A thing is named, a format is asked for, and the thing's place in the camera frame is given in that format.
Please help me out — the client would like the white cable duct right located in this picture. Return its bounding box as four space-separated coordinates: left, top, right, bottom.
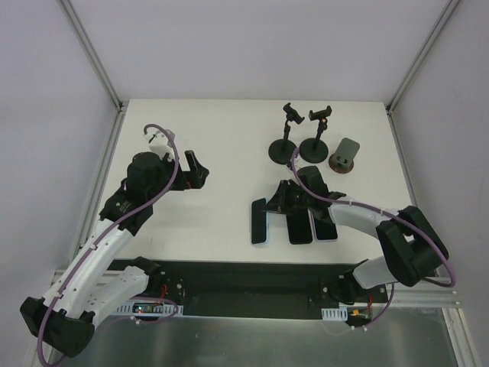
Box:
321 307 348 322

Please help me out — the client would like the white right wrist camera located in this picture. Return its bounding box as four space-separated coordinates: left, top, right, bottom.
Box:
287 149 299 170

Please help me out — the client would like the white cable duct left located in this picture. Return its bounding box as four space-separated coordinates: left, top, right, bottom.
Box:
112 300 183 317

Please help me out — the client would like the black phone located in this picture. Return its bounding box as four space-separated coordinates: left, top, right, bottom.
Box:
286 209 313 245

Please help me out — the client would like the aluminium frame post left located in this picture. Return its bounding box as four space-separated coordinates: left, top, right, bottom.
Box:
57 0 125 112

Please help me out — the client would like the aluminium frame post right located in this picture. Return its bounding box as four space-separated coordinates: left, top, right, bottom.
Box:
386 0 462 115

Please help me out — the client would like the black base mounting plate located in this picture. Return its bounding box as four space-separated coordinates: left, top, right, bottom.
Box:
106 259 436 320

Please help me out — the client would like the white cable duct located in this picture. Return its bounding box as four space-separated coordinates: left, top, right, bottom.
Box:
321 307 348 322
112 300 183 317

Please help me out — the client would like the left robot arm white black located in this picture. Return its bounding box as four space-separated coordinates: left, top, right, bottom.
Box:
20 150 209 358

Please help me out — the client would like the aluminium frame post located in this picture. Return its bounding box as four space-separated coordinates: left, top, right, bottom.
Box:
57 0 125 112
386 0 462 115

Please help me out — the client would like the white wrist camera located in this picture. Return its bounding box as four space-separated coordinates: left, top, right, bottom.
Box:
287 149 299 170
144 130 174 158

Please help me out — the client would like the grey stand on wooden base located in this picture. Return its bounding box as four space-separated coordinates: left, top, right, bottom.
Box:
329 138 360 174

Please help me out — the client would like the black round phone stand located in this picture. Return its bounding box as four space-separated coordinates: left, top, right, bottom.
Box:
268 102 305 165

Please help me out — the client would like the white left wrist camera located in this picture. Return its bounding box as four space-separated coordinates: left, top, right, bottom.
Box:
144 130 174 158

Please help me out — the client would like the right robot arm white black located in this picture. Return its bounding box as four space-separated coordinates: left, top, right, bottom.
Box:
264 166 449 302

